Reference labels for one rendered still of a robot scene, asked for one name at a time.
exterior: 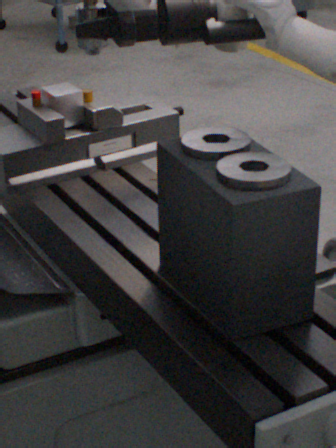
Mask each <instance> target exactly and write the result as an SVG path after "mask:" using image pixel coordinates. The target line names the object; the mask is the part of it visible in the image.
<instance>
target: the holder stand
mask: <svg viewBox="0 0 336 448"><path fill-rule="evenodd" d="M156 150H157V187H158V223H159V260H160V263H161V265H162V266H163V267H164V268H165V269H166V270H167V271H168V272H169V274H170V276H171V277H172V278H173V279H174V280H175V281H176V282H178V283H179V284H180V286H181V287H182V288H183V289H184V290H185V291H186V292H187V293H188V294H189V295H190V296H191V299H192V300H193V301H194V302H195V303H197V304H198V305H199V306H200V308H201V309H202V310H203V311H204V312H205V313H206V314H207V315H208V316H209V317H210V319H211V320H212V321H213V323H214V324H216V325H217V326H218V327H219V328H220V330H221V331H222V332H223V333H224V334H225V335H226V336H227V337H228V338H229V339H230V340H231V341H234V340H238V339H241V338H245V337H249V336H252V335H256V334H258V333H262V332H266V331H269V330H273V329H276V328H279V327H283V326H286V325H290V324H293V323H297V322H300V321H307V320H310V319H312V318H313V317H314V301H315V287H316V272H317V257H318V241H319V227H320V196H321V186H320V185H319V184H318V183H317V182H315V181H314V180H312V179H311V178H309V177H308V176H306V175H305V174H304V173H302V172H299V170H297V169H296V168H294V167H293V166H291V164H290V163H289V162H288V161H287V160H286V159H284V158H282V157H279V156H278V155H276V154H275V153H273V152H272V151H270V150H267V149H266V148H264V147H263V146H261V145H260V144H258V143H257V142H256V141H255V140H254V139H252V138H251V137H250V136H249V135H248V133H246V132H244V131H242V130H240V129H237V128H228V127H199V128H195V129H192V130H190V131H188V132H187V133H185V134H183V137H177V138H172V139H168V140H162V141H158V142H157V143H156Z"/></svg>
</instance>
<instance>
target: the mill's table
mask: <svg viewBox="0 0 336 448"><path fill-rule="evenodd" d="M36 90H39V89H38V88H36V87H35V86H33V87H28V88H23V89H18V90H17V92H9V91H7V92H2V93H0V128H1V127H6V126H10V125H15V124H19V121H18V111H17V102H16V101H18V100H22V99H26V98H32V96H31V91H36ZM0 205H1V206H2V208H3V209H4V210H5V211H6V212H7V213H8V214H9V215H11V216H12V217H13V218H14V219H15V220H16V221H17V223H18V225H19V226H20V227H21V228H22V229H23V230H24V231H25V232H26V233H27V234H28V235H29V236H30V237H31V238H32V239H33V240H34V241H35V242H36V243H37V244H38V246H39V247H40V248H41V249H42V250H43V251H44V253H45V254H46V255H47V256H48V257H49V258H51V259H52V260H53V261H54V262H55V263H56V264H57V265H58V266H59V269H60V270H61V271H62V272H63V273H64V274H65V275H66V276H67V277H68V278H69V279H70V280H72V281H73V283H74V284H75V285H76V286H77V287H78V288H79V289H80V291H81V292H82V293H83V294H84V295H85V296H86V298H87V299H88V300H89V301H90V302H92V303H93V304H94V305H95V306H96V307H97V308H98V309H99V310H100V311H101V313H102V314H103V316H104V317H105V318H106V319H107V320H108V321H109V322H110V323H111V324H113V325H114V326H115V328H116V329H117V330H118V331H119V332H120V333H121V334H122V335H123V336H124V337H125V339H126V340H127V341H128V342H129V344H130V345H132V346H133V347H134V348H135V349H136V350H137V351H138V352H139V353H140V354H141V355H142V356H143V358H144V359H145V360H146V361H147V363H148V364H149V365H151V366H152V367H153V368H154V369H155V370H156V371H157V373H158V374H159V375H160V376H161V377H162V378H163V379H164V380H165V381H166V382H167V383H168V384H169V385H170V386H171V388H172V389H173V390H174V391H175V392H176V393H177V394H178V395H179V396H180V397H181V398H182V399H183V400H184V401H185V402H186V404H188V405H189V406H190V408H191V409H192V410H193V411H194V412H195V413H196V414H197V415H198V416H199V417H200V419H201V420H202V421H203V422H205V423H206V424H207V425H208V426H209V427H210V429H211V430H212V431H213V433H214V434H215V435H216V436H217V437H218V438H219V439H221V440H222V441H223V442H224V443H225V444H226V445H227V446H228V448H332V447H335V446H336V300H335V299H332V298H331V297H329V296H328V295H327V294H325V293H324V292H322V291H321V290H320V289H319V288H318V287H315V301H314V317H313V318H312V319H310V320H307V321H300V322H297V323H293V324H290V325H286V326H283V327H279V328H276V329H273V330H269V331H266V332H262V333H258V334H256V335H252V336H249V337H245V338H241V339H238V340H234V341H231V340H230V339H229V338H228V337H227V336H226V335H225V334H224V333H223V332H222V331H221V330H220V328H219V327H218V326H217V325H216V324H214V323H213V321H212V320H211V319H210V317H209V316H208V315H207V314H206V313H205V312H204V311H203V310H202V309H201V308H200V306H199V305H198V304H197V303H195V302H194V301H193V300H192V299H191V296H190V295H189V294H188V293H187V292H186V291H185V290H184V289H183V288H182V287H181V286H180V284H179V283H178V282H176V281H175V280H174V279H173V278H172V277H171V276H170V274H169V272H168V271H167V270H166V269H165V268H164V267H163V266H162V265H161V263H160V260H159V223H158V187H157V173H156V172H155V171H154V170H151V169H149V168H148V167H147V166H146V165H145V164H143V163H142V162H137V163H133V164H129V165H125V166H122V167H118V168H114V169H111V170H107V171H105V170H103V169H102V168H97V172H96V173H92V174H88V175H84V176H81V177H78V178H74V179H70V180H66V181H62V182H59V183H55V184H52V185H48V186H44V187H40V188H37V189H33V190H29V191H25V192H22V193H18V194H5V193H4V192H3V191H2V190H1V189H0Z"/></svg>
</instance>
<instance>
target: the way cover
mask: <svg viewBox="0 0 336 448"><path fill-rule="evenodd" d="M0 219H1V220H0V230H1V231H0V288H1V289H3V290H5V291H7V292H9V293H12V294H17V295H27V294H50V293H73V290H72V289H71V288H70V287H69V286H68V285H67V284H66V283H65V282H64V281H63V280H62V279H61V278H60V277H59V275H58V274H57V273H56V272H55V271H54V270H53V269H52V267H51V266H50V265H49V264H48V263H47V262H46V261H45V260H44V259H43V258H41V257H40V255H39V254H36V253H38V252H37V251H36V250H35V249H34V248H33V247H32V246H31V245H30V244H29V242H28V241H27V240H26V239H25V238H24V237H23V238H22V236H21V235H20V234H19V233H18V230H17V229H16V228H15V227H14V226H13V225H12V224H11V223H10V222H9V221H8V220H7V218H6V217H5V216H4V215H2V214H1V213H0ZM5 222H6V223H5ZM4 227H5V228H4ZM18 237H19V238H18ZM3 239H4V240H3ZM19 240H21V241H19ZM12 246H14V247H12ZM19 247H20V248H19ZM7 248H9V249H7ZM5 249H6V250H5ZM18 249H19V250H18ZM21 252H23V253H21ZM24 253H27V254H24ZM1 256H3V258H4V259H2V257H1ZM20 259H21V260H20ZM32 259H35V260H32ZM36 260H37V262H36ZM7 261H8V262H9V263H8V262H7ZM18 261H19V262H18ZM17 263H18V264H17ZM18 265H19V266H18ZM17 268H18V269H17ZM33 268H35V269H33ZM12 269H13V270H12ZM14 269H15V270H14ZM28 271H30V272H28ZM45 272H47V273H45ZM5 273H6V274H5ZM21 273H23V274H21ZM16 274H17V275H16ZM17 276H18V277H17ZM40 276H41V277H40ZM58 278H59V280H58ZM42 280H44V281H42ZM47 280H48V281H47ZM14 281H15V282H14ZM18 281H19V282H18ZM49 281H50V282H49ZM4 282H5V283H4ZM29 282H30V283H29ZM31 282H32V283H33V284H32V283H31ZM26 283H28V285H26ZM54 284H55V285H57V286H59V287H57V286H55V285H54ZM42 285H44V286H42Z"/></svg>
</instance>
